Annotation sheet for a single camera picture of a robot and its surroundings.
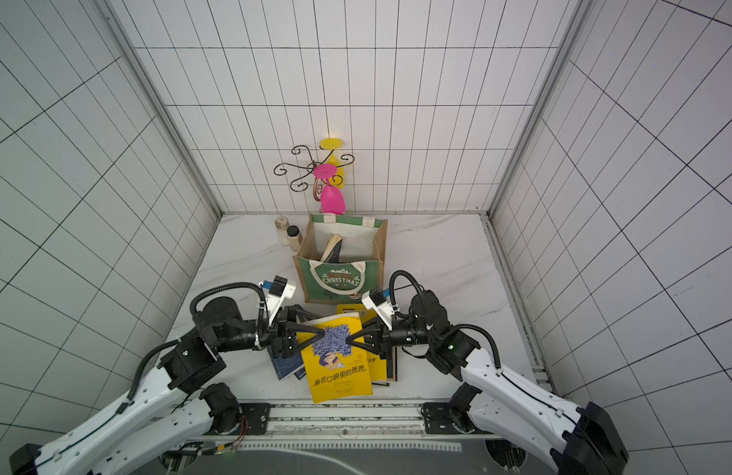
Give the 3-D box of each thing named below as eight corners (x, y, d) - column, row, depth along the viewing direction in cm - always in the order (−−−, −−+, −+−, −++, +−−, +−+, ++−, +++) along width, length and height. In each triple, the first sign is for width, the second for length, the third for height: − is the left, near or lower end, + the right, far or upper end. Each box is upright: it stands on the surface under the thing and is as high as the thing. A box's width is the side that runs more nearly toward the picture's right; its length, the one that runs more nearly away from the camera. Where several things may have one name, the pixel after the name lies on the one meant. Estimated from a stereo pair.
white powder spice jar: (280, 247, 111) (272, 228, 103) (283, 234, 115) (276, 216, 106) (291, 247, 111) (285, 228, 103) (294, 234, 115) (288, 216, 107)
